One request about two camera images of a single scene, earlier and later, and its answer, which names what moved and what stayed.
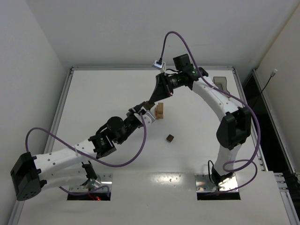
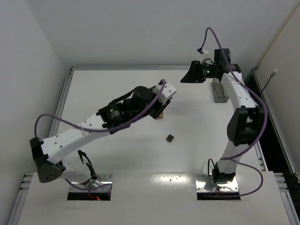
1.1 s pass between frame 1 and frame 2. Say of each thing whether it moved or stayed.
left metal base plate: stayed
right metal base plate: stayed
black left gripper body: moved
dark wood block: stayed
